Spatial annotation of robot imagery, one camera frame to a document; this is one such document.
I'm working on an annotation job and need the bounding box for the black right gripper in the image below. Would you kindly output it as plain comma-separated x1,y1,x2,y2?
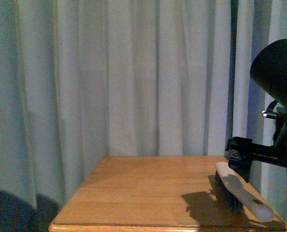
225,107,287,183

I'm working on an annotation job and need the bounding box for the white handled black brush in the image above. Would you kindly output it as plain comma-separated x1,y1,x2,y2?
215,162,274,222

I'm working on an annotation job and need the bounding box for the wooden nightstand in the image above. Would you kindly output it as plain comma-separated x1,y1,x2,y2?
49,156,287,232

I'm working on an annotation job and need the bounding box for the pale grey curtain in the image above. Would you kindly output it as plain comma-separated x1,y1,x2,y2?
0,0,287,232

